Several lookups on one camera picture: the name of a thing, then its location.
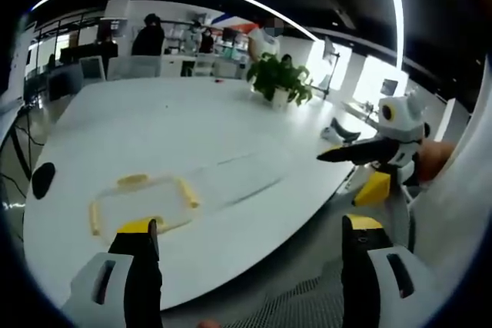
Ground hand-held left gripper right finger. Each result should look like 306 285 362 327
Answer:
340 214 437 328

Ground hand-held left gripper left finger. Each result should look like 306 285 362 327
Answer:
61 218 165 328

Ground person's right hand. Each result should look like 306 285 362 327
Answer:
417 141 457 184

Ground person's left hand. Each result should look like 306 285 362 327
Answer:
198 307 222 328

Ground black and white device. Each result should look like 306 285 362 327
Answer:
320 117 361 144

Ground clear container with yellow clips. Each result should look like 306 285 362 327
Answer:
88 173 201 237

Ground monitor on black stand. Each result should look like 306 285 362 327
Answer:
311 35 342 101

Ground potted green plant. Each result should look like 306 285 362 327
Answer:
246 52 315 109

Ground curved ceiling light strip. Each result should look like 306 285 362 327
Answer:
380 0 405 72

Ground black oval object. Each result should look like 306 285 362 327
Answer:
30 161 57 200

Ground white office chair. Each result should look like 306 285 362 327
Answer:
78 55 108 81
106 55 163 80

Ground black floor cables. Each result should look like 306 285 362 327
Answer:
0 108 45 212

